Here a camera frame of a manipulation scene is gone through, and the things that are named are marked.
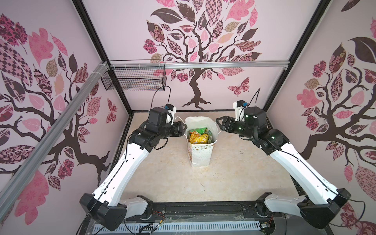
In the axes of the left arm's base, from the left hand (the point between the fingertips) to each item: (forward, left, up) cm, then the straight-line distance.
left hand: (183, 129), depth 70 cm
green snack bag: (+11, -10, -16) cm, 22 cm away
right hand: (+2, -18, +5) cm, 19 cm away
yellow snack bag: (+2, -7, -11) cm, 13 cm away
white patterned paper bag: (-7, -9, -15) cm, 18 cm away
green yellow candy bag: (+4, -15, -12) cm, 20 cm away
